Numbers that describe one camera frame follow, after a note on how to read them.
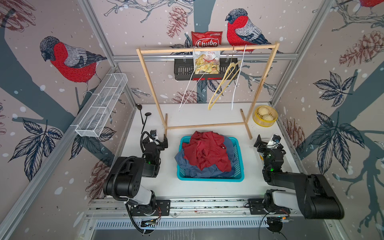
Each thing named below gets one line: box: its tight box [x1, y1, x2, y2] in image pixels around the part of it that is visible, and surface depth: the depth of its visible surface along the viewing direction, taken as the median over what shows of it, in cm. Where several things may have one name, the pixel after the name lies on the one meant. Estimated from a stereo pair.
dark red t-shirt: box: [182, 131, 232, 173], surface depth 76 cm
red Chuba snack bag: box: [191, 31, 223, 48], surface depth 87 cm
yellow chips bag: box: [193, 51, 221, 75], surface depth 88 cm
